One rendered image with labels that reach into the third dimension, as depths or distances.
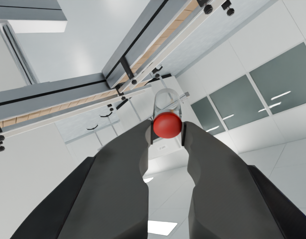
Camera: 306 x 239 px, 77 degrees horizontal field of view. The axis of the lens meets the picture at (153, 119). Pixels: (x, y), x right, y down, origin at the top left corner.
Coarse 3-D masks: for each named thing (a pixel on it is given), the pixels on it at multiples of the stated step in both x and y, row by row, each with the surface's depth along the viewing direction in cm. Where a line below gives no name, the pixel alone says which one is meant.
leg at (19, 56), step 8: (0, 24) 73; (8, 24) 74; (0, 32) 73; (8, 32) 73; (8, 40) 73; (16, 40) 74; (8, 48) 73; (16, 48) 73; (16, 56) 72; (24, 56) 74; (16, 64) 73; (24, 64) 73; (24, 72) 72; (32, 72) 73; (24, 80) 72; (32, 80) 72
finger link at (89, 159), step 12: (84, 168) 8; (72, 180) 8; (84, 180) 8; (60, 192) 7; (72, 192) 7; (48, 204) 7; (60, 204) 7; (72, 204) 7; (36, 216) 6; (48, 216) 6; (60, 216) 6; (24, 228) 6; (36, 228) 6; (48, 228) 6; (60, 228) 6
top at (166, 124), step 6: (162, 114) 13; (168, 114) 13; (174, 114) 13; (156, 120) 13; (162, 120) 13; (168, 120) 13; (174, 120) 13; (180, 120) 13; (156, 126) 13; (162, 126) 13; (168, 126) 13; (174, 126) 13; (180, 126) 13; (156, 132) 13; (162, 132) 13; (168, 132) 13; (174, 132) 13; (168, 138) 14
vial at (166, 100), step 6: (162, 90) 16; (168, 90) 16; (156, 96) 16; (162, 96) 15; (168, 96) 15; (174, 96) 15; (156, 102) 15; (162, 102) 14; (168, 102) 14; (174, 102) 14; (156, 108) 14; (162, 108) 14; (168, 108) 14; (174, 108) 14; (180, 108) 14; (156, 114) 13; (180, 114) 14
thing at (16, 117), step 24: (0, 96) 61; (24, 96) 65; (48, 96) 70; (72, 96) 75; (96, 96) 87; (120, 96) 92; (0, 120) 60; (24, 120) 71; (48, 120) 75; (0, 144) 67
